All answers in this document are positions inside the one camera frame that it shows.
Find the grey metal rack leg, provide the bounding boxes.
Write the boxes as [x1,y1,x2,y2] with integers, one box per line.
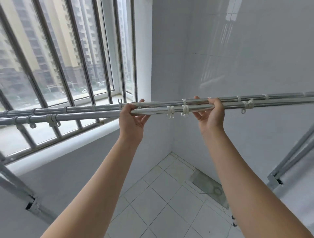
[0,152,58,225]
[266,127,314,190]

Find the metal window security grille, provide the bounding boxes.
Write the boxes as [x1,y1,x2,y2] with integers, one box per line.
[0,0,138,165]

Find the apartment buildings outside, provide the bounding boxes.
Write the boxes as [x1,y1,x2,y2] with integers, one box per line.
[0,0,134,109]

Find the row of white plastic rings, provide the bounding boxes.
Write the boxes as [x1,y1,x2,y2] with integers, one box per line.
[5,92,307,129]

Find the person's left hand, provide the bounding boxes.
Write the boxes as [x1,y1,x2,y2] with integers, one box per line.
[119,99,151,139]

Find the silver metal drying rack rod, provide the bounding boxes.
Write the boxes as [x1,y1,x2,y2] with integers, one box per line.
[0,97,314,127]
[0,91,314,118]

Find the white window frame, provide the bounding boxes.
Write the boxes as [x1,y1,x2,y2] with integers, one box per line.
[99,0,138,104]

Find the person's left forearm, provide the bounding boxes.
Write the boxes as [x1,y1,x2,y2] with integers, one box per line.
[40,134,145,238]

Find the person's right forearm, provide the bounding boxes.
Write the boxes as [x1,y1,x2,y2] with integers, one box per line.
[201,129,314,238]

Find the grey floor drain cover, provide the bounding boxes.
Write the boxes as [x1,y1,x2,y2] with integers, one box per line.
[185,169,230,209]

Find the person's right hand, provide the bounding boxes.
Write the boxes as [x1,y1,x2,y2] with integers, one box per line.
[192,96,226,135]

